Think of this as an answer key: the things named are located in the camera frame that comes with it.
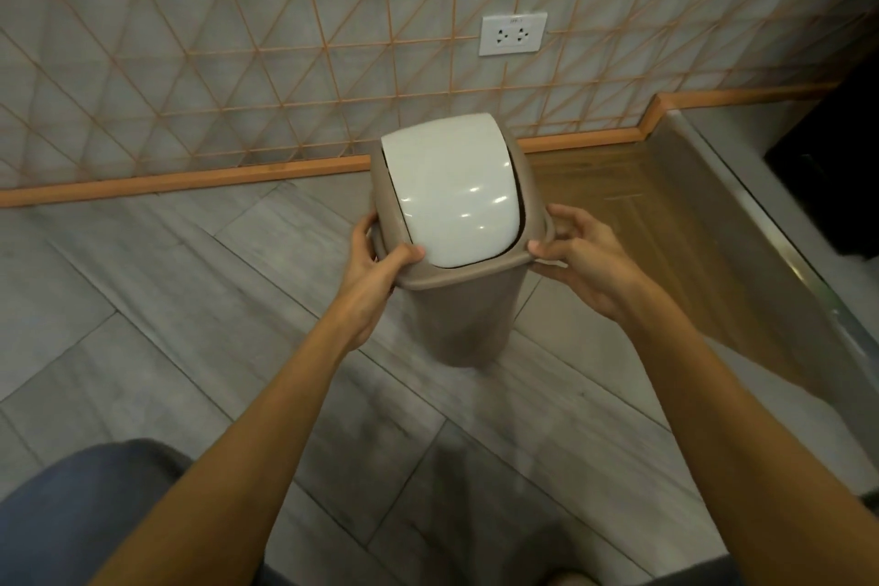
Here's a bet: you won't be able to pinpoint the person's right hand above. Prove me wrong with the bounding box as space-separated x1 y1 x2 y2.
527 204 655 327

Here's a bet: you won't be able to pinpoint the person's left hand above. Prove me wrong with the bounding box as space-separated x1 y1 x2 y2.
334 211 427 354

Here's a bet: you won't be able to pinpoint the brown bin with white lid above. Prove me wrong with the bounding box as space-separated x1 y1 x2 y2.
369 112 556 369

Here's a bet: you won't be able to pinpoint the person's left forearm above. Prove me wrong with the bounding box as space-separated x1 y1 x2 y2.
88 311 375 586

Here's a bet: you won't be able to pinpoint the person's right forearm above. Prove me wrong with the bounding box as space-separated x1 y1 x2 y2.
621 293 879 586

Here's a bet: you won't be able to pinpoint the grey raised sill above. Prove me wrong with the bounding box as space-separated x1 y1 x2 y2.
646 109 879 409

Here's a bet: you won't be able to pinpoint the orange wooden baseboard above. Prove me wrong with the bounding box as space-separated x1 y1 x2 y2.
0 82 843 209

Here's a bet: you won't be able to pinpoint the black cabinet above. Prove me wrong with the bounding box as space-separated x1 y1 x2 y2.
763 49 879 258

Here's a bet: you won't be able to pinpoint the person's left leg blue jeans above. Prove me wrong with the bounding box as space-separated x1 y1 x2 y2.
0 439 201 586

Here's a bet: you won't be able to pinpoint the white wall socket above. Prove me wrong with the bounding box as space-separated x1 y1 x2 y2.
478 11 549 57

